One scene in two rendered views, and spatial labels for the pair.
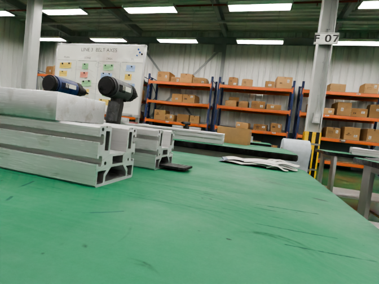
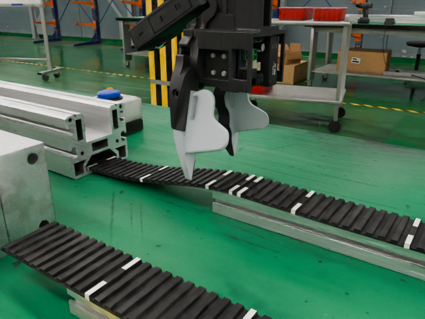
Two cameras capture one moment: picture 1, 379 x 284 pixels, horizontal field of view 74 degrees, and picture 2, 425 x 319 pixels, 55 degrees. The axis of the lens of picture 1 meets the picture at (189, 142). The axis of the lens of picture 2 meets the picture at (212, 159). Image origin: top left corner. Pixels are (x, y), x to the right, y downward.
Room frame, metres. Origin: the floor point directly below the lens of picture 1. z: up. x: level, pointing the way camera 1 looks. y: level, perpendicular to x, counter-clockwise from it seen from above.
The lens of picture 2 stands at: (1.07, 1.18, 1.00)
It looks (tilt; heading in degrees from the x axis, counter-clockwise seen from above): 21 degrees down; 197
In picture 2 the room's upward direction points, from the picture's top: straight up
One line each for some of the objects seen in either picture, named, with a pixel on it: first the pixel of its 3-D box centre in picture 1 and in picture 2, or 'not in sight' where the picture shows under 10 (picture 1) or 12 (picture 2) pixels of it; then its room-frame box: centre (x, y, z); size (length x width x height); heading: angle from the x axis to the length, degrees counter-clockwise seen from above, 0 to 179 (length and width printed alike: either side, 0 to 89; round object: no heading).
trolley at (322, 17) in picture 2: not in sight; (288, 63); (-2.57, 0.73, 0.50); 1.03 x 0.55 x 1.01; 86
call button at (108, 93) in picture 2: not in sight; (109, 96); (0.45, 0.80, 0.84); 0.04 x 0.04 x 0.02
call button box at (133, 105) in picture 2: not in sight; (107, 115); (0.46, 0.79, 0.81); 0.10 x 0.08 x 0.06; 163
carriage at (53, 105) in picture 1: (44, 114); not in sight; (0.43, 0.25, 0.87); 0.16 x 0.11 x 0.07; 73
